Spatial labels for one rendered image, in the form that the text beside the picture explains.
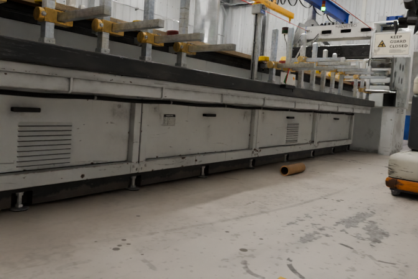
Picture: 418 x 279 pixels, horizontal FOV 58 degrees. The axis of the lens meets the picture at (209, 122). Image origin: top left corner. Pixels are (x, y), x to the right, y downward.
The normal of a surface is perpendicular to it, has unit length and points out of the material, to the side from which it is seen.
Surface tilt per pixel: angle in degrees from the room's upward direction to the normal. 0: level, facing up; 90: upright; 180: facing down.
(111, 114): 90
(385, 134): 90
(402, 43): 90
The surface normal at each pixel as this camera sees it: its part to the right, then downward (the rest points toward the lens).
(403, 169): -0.64, 0.00
